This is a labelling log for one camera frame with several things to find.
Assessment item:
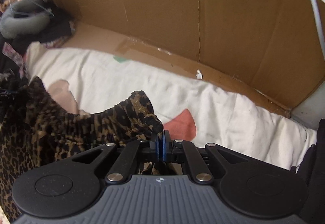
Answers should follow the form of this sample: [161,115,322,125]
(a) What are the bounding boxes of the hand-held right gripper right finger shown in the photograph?
[163,130,248,184]

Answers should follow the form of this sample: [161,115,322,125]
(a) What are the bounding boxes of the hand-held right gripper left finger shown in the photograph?
[72,135,160,184]

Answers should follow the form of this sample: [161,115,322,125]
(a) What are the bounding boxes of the leopard print pants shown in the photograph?
[0,75,183,223]

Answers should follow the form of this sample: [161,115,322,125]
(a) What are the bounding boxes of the folded black clothes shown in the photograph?
[296,119,325,224]

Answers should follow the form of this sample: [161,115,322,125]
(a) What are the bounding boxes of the bear print bed sheet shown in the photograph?
[25,42,318,171]

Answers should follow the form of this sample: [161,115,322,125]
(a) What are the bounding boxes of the folded brown cardboard sheet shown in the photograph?
[48,0,323,118]

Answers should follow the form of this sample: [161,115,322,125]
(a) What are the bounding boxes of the small black cloth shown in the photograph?
[39,17,77,44]

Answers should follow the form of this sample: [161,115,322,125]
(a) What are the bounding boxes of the floral print garment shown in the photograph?
[1,41,28,80]

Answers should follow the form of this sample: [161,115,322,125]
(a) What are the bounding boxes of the grey neck pillow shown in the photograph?
[0,0,55,39]

